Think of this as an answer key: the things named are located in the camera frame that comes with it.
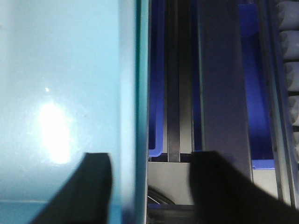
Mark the white roller track right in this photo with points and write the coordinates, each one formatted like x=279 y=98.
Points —
x=288 y=25

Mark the dark blue bin lower middle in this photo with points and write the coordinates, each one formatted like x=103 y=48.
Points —
x=157 y=79

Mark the light blue bin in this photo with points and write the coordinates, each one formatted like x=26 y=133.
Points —
x=73 y=80

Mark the dark blue bin lower right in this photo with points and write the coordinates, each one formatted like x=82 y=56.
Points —
x=255 y=83

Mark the dark blue bin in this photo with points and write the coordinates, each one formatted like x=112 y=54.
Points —
x=157 y=79
x=255 y=83

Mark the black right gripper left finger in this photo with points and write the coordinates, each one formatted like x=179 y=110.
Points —
x=85 y=197

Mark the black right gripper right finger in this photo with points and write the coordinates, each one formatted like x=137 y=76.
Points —
x=222 y=195

